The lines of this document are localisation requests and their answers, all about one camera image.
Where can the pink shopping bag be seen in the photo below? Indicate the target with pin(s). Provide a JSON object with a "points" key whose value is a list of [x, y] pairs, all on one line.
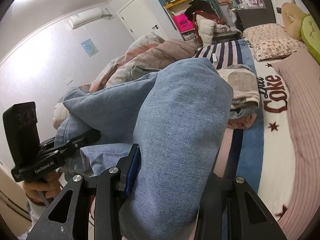
{"points": [[182, 23]]}

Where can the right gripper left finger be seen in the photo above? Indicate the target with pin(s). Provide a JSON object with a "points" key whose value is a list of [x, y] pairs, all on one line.
{"points": [[67, 217]]}

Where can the light blue denim pants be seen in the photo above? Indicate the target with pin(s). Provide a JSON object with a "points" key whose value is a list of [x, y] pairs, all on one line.
{"points": [[178, 117]]}

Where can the tan plush animal toy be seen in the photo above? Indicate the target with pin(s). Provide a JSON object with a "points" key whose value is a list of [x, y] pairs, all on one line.
{"points": [[292, 17]]}

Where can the pink ribbed pillow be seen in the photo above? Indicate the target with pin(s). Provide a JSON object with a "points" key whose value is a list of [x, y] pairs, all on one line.
{"points": [[300, 72]]}

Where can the white air conditioner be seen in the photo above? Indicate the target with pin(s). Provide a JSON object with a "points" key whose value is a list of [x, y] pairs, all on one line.
{"points": [[81, 18]]}

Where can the crumpled pink striped duvet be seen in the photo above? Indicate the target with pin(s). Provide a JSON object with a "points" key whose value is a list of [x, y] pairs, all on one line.
{"points": [[150, 50]]}

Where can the green avocado plush toy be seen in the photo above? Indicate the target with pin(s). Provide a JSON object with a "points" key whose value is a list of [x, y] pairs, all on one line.
{"points": [[311, 36]]}

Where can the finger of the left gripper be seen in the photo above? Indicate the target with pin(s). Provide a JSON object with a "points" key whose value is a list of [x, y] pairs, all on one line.
{"points": [[85, 139], [47, 144]]}

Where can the pile of clothes on chair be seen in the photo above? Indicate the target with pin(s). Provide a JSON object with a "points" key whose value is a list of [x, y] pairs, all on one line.
{"points": [[209, 28]]}

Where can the striped fleece bed blanket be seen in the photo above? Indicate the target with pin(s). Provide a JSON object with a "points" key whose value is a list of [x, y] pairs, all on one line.
{"points": [[264, 153]]}

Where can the yellow shelf unit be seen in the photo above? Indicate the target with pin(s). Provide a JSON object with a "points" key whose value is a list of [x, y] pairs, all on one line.
{"points": [[175, 8]]}

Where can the floral pillow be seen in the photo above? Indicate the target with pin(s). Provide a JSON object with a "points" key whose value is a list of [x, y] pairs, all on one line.
{"points": [[271, 41]]}

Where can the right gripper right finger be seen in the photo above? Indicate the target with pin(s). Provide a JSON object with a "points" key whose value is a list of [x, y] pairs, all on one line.
{"points": [[247, 215]]}

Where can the dark tall bookshelf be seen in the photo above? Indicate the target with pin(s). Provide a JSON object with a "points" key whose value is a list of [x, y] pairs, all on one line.
{"points": [[251, 13]]}

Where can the grey green crumpled garment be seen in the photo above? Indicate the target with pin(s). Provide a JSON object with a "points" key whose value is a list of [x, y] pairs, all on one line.
{"points": [[136, 72]]}

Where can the small blue wall poster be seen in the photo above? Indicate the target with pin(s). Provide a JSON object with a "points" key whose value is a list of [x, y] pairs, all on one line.
{"points": [[89, 47]]}

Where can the stack of folded clothes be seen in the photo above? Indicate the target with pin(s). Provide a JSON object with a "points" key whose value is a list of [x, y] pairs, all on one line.
{"points": [[246, 98]]}

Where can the white door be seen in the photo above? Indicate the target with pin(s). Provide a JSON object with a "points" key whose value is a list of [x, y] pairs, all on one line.
{"points": [[139, 19]]}

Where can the person's left hand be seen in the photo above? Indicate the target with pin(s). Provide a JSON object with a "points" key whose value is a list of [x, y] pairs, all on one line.
{"points": [[51, 188]]}

